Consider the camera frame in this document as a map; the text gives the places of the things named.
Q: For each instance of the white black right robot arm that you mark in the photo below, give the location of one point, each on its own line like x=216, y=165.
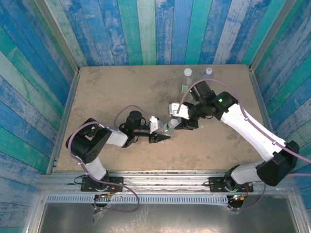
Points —
x=247, y=128

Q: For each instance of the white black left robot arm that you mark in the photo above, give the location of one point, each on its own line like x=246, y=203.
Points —
x=117, y=138

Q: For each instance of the small plain white cap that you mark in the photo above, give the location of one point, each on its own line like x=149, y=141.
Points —
x=173, y=123

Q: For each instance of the steel sheet panel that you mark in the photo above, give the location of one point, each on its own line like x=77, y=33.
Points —
x=170, y=218

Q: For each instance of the aluminium table side rail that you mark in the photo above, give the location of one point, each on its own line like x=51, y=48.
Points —
x=63, y=121
x=261, y=97

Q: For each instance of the white cap with Ganten logo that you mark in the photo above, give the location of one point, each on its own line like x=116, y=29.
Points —
x=209, y=71

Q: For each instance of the small clear plastic bottle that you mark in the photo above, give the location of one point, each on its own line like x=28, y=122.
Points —
x=206, y=77

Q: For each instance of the aluminium frame rail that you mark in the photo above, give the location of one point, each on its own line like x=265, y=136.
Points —
x=165, y=180

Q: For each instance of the small LED circuit board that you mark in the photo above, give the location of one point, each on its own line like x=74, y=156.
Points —
x=236, y=200
x=104, y=199

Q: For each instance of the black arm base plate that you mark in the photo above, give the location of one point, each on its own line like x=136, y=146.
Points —
x=216, y=184
x=114, y=180

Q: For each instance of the aluminium corner post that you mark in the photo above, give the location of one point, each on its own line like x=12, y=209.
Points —
x=267, y=36
x=57, y=36

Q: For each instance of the clear bottle with green label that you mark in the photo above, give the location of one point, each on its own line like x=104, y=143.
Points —
x=187, y=78

